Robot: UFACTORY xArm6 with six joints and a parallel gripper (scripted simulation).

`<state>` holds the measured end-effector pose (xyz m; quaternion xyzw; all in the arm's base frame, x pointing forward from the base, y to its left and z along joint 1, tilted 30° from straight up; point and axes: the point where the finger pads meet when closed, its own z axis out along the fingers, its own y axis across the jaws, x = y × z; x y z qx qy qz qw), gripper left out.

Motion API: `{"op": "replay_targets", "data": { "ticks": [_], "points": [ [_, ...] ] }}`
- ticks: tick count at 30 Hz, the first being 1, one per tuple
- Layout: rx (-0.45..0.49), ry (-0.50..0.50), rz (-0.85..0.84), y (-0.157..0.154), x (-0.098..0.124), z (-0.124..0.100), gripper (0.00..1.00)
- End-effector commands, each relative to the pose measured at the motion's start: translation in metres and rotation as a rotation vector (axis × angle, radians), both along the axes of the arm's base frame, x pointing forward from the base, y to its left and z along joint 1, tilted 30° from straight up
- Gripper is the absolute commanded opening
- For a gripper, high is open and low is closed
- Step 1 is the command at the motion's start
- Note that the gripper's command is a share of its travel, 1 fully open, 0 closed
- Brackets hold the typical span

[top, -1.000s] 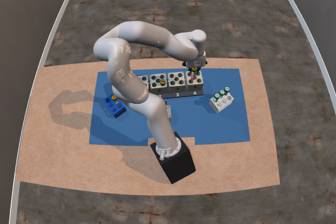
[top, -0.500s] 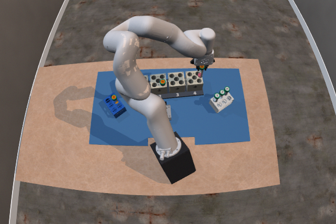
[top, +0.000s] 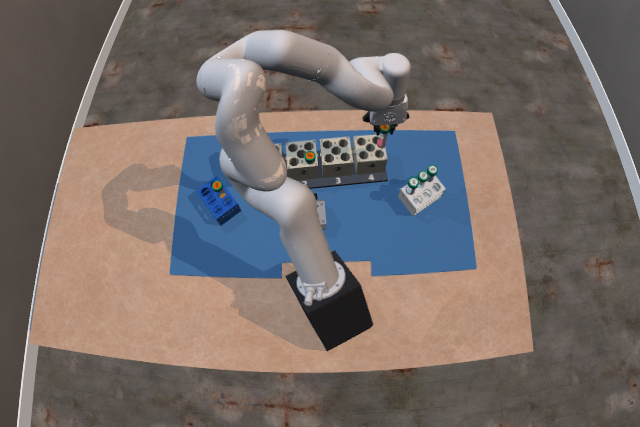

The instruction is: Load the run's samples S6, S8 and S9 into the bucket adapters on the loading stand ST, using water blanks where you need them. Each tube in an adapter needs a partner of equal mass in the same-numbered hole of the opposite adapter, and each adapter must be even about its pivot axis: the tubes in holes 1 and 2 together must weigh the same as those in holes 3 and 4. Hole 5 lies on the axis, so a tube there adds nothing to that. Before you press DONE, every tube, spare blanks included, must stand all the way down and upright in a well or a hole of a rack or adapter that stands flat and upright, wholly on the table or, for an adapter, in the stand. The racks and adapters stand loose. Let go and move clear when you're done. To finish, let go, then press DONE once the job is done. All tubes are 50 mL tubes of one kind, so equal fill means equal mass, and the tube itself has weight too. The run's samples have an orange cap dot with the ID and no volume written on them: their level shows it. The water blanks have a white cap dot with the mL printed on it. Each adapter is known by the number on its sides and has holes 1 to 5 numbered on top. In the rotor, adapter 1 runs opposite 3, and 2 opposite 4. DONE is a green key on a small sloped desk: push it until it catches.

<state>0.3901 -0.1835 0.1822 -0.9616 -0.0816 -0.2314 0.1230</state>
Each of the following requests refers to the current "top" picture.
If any white tube rack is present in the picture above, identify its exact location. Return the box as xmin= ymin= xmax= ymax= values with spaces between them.
xmin=398 ymin=176 xmax=445 ymax=216

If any blue flat mat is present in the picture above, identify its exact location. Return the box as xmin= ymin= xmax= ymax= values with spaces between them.
xmin=170 ymin=130 xmax=477 ymax=278

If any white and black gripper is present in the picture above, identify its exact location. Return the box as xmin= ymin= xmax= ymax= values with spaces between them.
xmin=362 ymin=95 xmax=410 ymax=136

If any blue tube rack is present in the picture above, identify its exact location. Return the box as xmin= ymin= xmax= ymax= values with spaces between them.
xmin=197 ymin=176 xmax=241 ymax=225

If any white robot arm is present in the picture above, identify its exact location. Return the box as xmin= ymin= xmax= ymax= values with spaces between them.
xmin=196 ymin=30 xmax=411 ymax=306

